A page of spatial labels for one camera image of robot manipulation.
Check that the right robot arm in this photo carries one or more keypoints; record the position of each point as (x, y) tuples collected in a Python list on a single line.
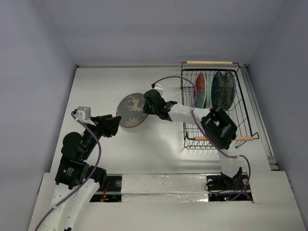
[(214, 123)]

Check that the red and teal plate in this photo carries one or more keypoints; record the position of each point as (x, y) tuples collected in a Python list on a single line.
[(200, 84)]

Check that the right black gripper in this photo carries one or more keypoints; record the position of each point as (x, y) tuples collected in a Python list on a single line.
[(152, 102)]

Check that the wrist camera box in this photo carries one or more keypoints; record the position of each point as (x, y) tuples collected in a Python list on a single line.
[(83, 113), (158, 87)]

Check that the black wire dish rack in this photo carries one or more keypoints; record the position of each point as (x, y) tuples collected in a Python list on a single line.
[(238, 111)]

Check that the grey tree pattern plate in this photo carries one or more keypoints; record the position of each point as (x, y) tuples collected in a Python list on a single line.
[(230, 90)]

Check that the dark teal blossom plate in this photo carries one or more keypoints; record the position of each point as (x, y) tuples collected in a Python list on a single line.
[(217, 89)]

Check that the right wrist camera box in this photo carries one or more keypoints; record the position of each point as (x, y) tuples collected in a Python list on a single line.
[(158, 87)]

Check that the aluminium rail right side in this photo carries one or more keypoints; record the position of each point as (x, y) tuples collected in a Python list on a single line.
[(262, 133)]

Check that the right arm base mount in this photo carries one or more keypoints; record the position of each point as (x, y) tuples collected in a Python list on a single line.
[(218, 191)]

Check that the grey deer plate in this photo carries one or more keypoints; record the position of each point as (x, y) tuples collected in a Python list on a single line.
[(131, 110)]

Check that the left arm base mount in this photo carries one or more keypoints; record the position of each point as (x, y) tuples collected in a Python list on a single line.
[(111, 192)]

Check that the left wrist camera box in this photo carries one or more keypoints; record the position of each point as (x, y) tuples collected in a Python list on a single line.
[(83, 113)]

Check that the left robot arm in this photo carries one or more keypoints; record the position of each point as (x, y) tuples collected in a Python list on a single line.
[(76, 181)]

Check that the silver foil strip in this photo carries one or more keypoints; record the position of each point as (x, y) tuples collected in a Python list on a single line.
[(164, 188)]

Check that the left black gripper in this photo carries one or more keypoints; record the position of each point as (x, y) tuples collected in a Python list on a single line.
[(109, 124)]

